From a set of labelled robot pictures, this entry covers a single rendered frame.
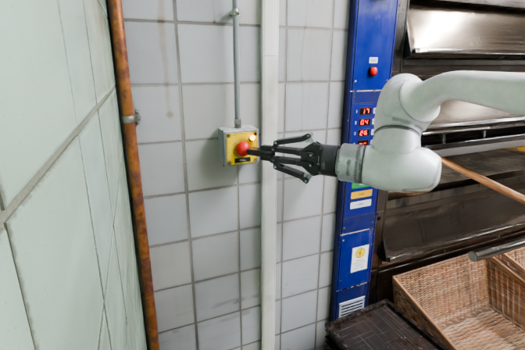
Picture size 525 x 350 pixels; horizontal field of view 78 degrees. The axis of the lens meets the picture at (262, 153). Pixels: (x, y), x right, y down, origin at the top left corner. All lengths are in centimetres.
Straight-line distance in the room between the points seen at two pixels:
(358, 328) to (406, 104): 80
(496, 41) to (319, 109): 79
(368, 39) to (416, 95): 38
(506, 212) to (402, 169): 126
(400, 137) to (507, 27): 97
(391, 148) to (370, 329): 72
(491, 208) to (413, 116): 115
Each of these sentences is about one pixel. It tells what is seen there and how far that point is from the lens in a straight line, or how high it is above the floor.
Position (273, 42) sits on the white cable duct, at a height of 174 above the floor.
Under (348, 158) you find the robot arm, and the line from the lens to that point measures 74.
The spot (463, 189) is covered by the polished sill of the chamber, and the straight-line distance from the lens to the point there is 163.
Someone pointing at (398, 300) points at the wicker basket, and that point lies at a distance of 151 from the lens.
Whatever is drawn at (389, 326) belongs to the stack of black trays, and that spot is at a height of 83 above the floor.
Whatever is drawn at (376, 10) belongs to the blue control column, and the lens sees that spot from 112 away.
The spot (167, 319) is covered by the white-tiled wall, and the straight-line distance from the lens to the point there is 118.
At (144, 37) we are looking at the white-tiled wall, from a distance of 89.
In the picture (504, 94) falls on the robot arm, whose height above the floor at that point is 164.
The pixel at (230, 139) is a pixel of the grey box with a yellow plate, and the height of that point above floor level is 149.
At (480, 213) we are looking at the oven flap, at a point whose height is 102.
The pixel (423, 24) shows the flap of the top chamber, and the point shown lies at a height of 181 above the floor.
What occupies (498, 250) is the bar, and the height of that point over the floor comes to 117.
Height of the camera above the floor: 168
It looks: 15 degrees down
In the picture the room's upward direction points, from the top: straight up
